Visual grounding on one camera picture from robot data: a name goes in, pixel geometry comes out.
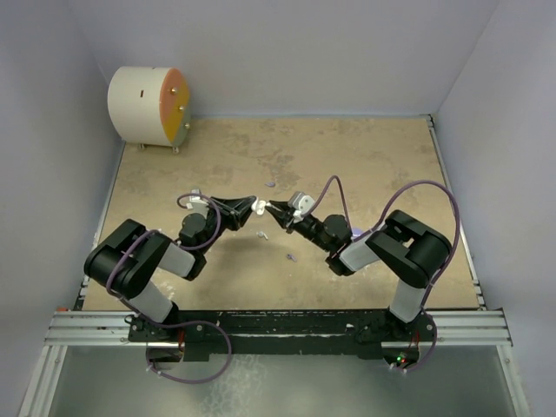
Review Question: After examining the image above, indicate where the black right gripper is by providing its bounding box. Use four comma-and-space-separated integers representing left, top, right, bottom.
267, 201, 332, 252

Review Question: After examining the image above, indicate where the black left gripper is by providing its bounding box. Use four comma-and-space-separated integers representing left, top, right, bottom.
199, 196, 256, 255

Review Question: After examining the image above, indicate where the white charging case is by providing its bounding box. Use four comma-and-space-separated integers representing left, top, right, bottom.
251, 198, 266, 216

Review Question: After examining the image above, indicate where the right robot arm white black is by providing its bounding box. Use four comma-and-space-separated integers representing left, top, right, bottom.
267, 201, 453, 340

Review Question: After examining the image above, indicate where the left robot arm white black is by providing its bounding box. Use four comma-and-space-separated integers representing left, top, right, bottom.
83, 192, 258, 341

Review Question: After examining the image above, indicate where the white cylinder orange face fixture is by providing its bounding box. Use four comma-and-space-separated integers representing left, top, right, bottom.
107, 66, 191, 154

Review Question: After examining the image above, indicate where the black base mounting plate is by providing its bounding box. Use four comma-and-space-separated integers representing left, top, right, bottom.
124, 309, 436, 365

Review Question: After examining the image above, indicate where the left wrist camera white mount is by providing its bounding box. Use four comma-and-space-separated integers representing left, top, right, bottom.
185, 189, 209, 213

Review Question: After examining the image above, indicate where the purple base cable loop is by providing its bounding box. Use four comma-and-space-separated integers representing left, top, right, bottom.
145, 320, 235, 384

